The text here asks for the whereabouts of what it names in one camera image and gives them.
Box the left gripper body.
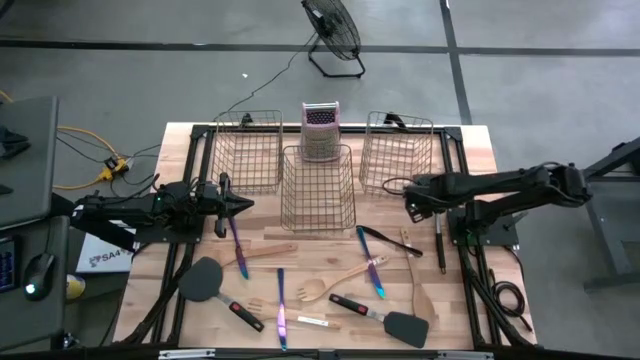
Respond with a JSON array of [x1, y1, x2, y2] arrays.
[[198, 172, 237, 240]]

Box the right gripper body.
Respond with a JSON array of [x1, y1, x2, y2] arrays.
[[402, 173, 445, 224]]

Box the iridescent knife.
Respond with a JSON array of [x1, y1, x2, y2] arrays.
[[276, 268, 290, 352], [355, 226, 387, 300], [228, 215, 250, 280]]

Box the gold wire basket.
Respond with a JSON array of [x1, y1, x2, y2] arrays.
[[358, 110, 435, 196], [279, 143, 357, 232], [210, 109, 285, 195]]

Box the black tongs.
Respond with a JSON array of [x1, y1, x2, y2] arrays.
[[355, 224, 425, 259]]

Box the black spatula red-black handle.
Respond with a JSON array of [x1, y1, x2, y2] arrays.
[[178, 256, 265, 333]]

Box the long wooden spatula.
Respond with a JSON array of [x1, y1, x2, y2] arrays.
[[399, 227, 437, 324]]

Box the black rubber handle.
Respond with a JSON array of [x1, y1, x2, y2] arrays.
[[328, 293, 431, 350]]

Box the short wooden spatula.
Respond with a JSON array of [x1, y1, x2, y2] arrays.
[[212, 242, 300, 270]]

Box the pink steel box grater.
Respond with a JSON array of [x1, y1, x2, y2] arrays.
[[299, 101, 342, 164]]

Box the yellow power plug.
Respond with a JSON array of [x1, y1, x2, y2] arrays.
[[97, 155, 129, 182]]

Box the wooden spoon head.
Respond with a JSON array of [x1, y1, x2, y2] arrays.
[[296, 255, 390, 303]]

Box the white printed box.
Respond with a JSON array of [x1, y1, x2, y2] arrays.
[[74, 227, 139, 275]]

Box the yellow round object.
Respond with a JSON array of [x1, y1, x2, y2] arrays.
[[65, 273, 87, 301]]

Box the dark metal stand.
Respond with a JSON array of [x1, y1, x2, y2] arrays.
[[569, 135, 640, 292]]

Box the black floor fan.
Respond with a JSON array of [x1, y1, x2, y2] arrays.
[[300, 0, 367, 80]]

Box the black computer mouse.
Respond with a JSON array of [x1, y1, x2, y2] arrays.
[[22, 252, 57, 302]]

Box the dark grey desk top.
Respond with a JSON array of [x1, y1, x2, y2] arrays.
[[0, 215, 71, 354]]

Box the black desk object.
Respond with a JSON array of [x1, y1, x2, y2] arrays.
[[0, 124, 31, 161]]

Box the black keyboard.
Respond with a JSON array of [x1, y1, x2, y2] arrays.
[[0, 234, 22, 295]]

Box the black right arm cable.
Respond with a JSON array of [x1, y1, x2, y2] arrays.
[[382, 176, 419, 197]]

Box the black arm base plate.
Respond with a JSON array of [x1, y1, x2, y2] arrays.
[[132, 214, 206, 245], [447, 205, 521, 247]]

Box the black aluminium table frame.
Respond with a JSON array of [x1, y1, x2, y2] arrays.
[[114, 122, 539, 351]]

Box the black fan cable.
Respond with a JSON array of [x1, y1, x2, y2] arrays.
[[214, 32, 319, 122]]

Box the coiled black cable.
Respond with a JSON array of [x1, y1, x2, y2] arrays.
[[487, 267, 535, 334]]

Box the yellow extension cable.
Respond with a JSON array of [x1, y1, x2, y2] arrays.
[[0, 89, 119, 191]]

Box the silver frame bracket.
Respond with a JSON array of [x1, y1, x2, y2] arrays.
[[437, 350, 494, 360], [158, 349, 216, 360]]

